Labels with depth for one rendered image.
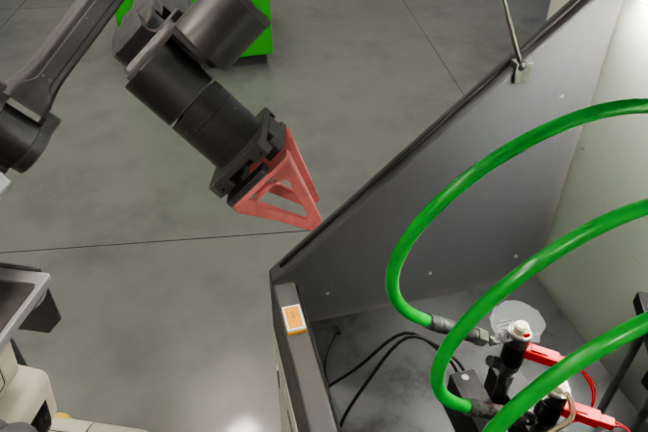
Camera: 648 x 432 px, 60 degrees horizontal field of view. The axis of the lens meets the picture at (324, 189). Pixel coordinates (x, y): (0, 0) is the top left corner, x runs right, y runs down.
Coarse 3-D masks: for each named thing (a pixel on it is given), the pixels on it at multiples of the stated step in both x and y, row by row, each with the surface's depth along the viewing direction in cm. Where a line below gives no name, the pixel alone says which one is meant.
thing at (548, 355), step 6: (528, 348) 70; (534, 348) 69; (540, 348) 69; (546, 348) 70; (528, 354) 69; (534, 354) 69; (540, 354) 69; (546, 354) 69; (552, 354) 69; (558, 354) 69; (534, 360) 70; (540, 360) 69; (546, 360) 69; (552, 360) 68; (558, 360) 68
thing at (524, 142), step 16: (576, 112) 50; (592, 112) 50; (608, 112) 50; (624, 112) 51; (640, 112) 51; (544, 128) 50; (560, 128) 50; (512, 144) 50; (528, 144) 50; (480, 160) 51; (496, 160) 50; (464, 176) 51; (480, 176) 51; (448, 192) 52; (432, 208) 52; (416, 224) 53; (400, 240) 54; (416, 240) 54; (400, 256) 55; (400, 304) 59; (416, 320) 61
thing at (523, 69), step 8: (504, 0) 77; (504, 8) 78; (504, 16) 79; (512, 24) 79; (512, 32) 80; (512, 40) 81; (520, 56) 82; (512, 64) 84; (520, 64) 83; (528, 64) 83; (520, 72) 84; (528, 72) 84; (512, 80) 85; (520, 80) 85; (528, 80) 85
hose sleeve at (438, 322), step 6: (432, 318) 63; (438, 318) 63; (444, 318) 64; (432, 324) 62; (438, 324) 63; (444, 324) 63; (450, 324) 64; (432, 330) 63; (438, 330) 63; (444, 330) 63; (474, 330) 66; (468, 336) 65; (474, 336) 66
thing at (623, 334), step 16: (640, 320) 42; (608, 336) 43; (624, 336) 42; (640, 336) 42; (576, 352) 43; (592, 352) 43; (608, 352) 43; (560, 368) 43; (576, 368) 43; (528, 384) 45; (544, 384) 44; (560, 384) 44; (512, 400) 45; (528, 400) 44; (496, 416) 46; (512, 416) 45
